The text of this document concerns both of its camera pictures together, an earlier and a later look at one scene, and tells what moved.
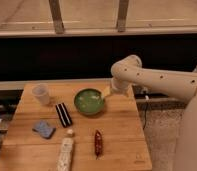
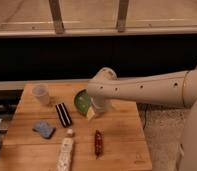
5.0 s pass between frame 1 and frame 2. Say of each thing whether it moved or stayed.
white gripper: moved
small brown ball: stayed
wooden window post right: stayed
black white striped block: stayed
